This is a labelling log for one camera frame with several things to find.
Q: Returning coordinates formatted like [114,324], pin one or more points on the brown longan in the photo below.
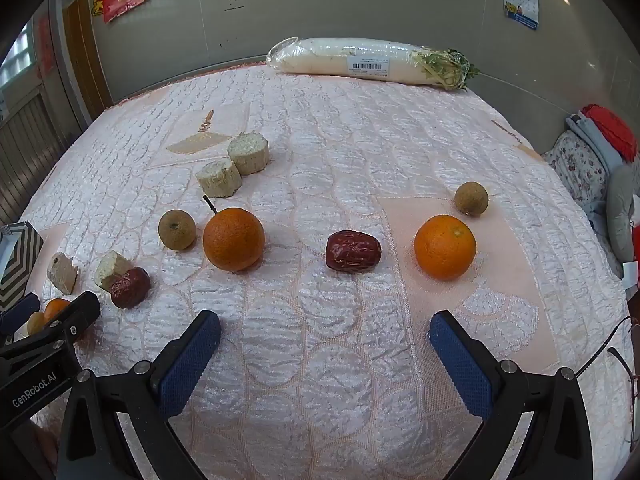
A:
[471,199]
[176,230]

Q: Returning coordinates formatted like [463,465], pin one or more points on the floral quilt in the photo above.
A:
[577,167]

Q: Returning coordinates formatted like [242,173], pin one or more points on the split sugarcane piece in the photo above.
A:
[109,266]
[62,272]

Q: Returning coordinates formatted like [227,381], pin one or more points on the plastic-wrapped white radish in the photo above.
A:
[350,62]

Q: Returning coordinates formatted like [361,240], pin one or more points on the striped black and white box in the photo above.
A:
[15,260]

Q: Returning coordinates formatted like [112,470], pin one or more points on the grey-blue cloth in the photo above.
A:
[597,142]

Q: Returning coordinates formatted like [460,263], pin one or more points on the small longan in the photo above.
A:
[35,322]

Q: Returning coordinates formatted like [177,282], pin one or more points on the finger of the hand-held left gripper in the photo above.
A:
[75,317]
[19,311]

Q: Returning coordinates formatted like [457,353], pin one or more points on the red cloth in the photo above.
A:
[612,130]

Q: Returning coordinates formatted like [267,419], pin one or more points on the large orange with stem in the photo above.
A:
[233,240]

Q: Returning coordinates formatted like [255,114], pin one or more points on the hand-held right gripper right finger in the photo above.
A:
[462,365]

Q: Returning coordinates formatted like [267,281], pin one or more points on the red paper strip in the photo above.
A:
[45,45]

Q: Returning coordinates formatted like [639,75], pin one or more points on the glass block window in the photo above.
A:
[17,70]

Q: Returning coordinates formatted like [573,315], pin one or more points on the pink quilted bedspread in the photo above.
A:
[325,160]

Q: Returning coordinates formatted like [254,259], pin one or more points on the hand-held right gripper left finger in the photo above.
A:
[187,365]

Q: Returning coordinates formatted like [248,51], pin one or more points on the red date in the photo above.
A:
[352,251]
[131,287]

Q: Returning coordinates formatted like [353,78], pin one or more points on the wooden door frame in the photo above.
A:
[87,60]

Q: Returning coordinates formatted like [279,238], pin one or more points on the small orange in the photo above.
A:
[56,307]

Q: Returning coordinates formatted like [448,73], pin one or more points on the grey pillow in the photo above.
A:
[620,210]

